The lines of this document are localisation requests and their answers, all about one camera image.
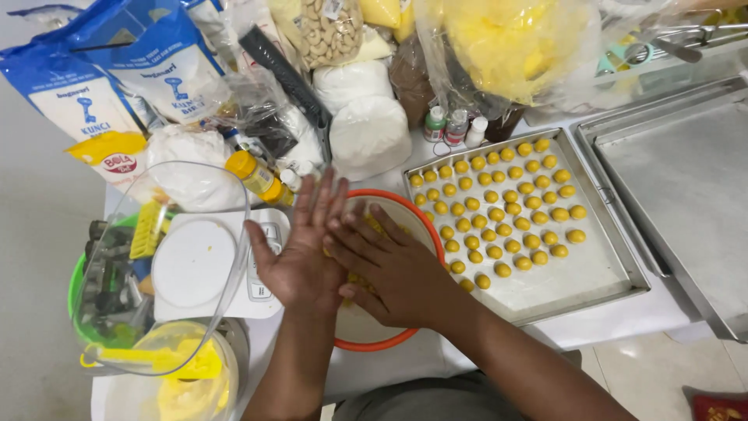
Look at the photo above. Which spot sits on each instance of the person's left hand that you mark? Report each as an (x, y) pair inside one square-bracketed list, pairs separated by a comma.
[(301, 275)]

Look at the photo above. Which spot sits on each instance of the person's right hand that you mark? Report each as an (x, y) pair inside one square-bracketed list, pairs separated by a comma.
[(403, 280)]

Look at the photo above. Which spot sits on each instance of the white digital kitchen scale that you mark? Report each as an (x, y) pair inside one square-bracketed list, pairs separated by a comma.
[(266, 222)]

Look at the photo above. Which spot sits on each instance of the yellow dough lump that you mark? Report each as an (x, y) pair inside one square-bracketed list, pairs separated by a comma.
[(374, 222)]

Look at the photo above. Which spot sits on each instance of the orange rimmed white bowl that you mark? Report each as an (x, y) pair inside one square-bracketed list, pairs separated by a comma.
[(409, 213)]

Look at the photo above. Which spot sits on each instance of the yellow capped flavouring bottle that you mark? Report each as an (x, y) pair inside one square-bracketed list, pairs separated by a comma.
[(277, 193), (251, 171)]

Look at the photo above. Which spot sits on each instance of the small white capped bottle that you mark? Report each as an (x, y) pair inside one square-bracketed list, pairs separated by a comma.
[(290, 179)]

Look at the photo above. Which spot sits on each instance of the rows of yellow dough balls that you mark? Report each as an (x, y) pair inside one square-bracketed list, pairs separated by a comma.
[(496, 213)]

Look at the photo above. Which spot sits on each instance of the person's grey trousers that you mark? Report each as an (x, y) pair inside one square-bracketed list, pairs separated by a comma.
[(432, 400)]

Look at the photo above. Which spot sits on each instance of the rubber band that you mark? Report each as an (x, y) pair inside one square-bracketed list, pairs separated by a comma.
[(442, 149)]

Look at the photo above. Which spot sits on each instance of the yellow plastic spatula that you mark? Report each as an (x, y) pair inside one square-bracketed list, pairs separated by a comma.
[(193, 365)]

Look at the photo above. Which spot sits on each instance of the round white flour bag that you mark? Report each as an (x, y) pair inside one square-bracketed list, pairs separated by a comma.
[(371, 137), (350, 85)]

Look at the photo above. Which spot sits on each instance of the clear bag of white powder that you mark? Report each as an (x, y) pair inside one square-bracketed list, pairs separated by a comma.
[(193, 158)]

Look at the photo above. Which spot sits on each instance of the yellow plastic comb tool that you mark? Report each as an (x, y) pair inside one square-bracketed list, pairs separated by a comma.
[(147, 231)]

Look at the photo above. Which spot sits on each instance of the red labelled colouring bottle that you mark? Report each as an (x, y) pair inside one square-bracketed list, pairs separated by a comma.
[(456, 128)]

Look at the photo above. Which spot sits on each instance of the white colouring bottle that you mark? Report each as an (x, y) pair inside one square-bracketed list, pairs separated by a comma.
[(475, 133)]

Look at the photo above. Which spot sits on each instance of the clear tub of yellow butter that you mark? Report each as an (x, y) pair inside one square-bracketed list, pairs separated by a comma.
[(181, 397)]

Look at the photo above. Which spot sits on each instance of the small steel baking tray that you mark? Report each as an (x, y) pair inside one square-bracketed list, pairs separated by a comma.
[(584, 280)]

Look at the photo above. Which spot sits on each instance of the heap of metal cookie cutters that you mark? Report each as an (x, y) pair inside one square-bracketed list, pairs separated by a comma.
[(111, 275)]

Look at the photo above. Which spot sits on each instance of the bag of brown powder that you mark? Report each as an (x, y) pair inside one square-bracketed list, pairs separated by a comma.
[(412, 82)]

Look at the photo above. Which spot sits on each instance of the black item in clear bag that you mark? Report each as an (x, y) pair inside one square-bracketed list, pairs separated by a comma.
[(286, 76)]

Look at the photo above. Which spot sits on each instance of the clear plastic scale bowl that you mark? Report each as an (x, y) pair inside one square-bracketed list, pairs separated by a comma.
[(105, 327)]

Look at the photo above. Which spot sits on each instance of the white tablecloth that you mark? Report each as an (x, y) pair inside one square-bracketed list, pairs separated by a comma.
[(613, 318)]

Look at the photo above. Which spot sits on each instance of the yellow white packet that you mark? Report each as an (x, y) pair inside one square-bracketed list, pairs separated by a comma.
[(114, 161)]

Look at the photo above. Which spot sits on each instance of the green plastic bowl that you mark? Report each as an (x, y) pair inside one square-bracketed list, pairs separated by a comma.
[(75, 280)]

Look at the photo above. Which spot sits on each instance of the bag of cashew nuts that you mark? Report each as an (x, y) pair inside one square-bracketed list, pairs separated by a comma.
[(330, 32)]

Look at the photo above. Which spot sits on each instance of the blue white flour bag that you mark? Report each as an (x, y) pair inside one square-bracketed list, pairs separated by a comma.
[(70, 99), (169, 64)]

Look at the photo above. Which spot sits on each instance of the large clear bag yellow contents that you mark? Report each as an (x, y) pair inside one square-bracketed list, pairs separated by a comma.
[(514, 47)]

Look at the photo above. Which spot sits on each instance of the yellow packets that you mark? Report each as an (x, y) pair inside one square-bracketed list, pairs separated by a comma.
[(383, 13)]

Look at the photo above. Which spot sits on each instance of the large steel baking tray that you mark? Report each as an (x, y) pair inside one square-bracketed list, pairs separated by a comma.
[(689, 193)]

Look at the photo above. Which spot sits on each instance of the red patterned mat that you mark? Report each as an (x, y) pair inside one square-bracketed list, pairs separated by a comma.
[(722, 409)]

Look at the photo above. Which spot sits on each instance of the metal rack with utensils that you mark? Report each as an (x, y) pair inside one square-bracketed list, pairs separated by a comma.
[(701, 38)]

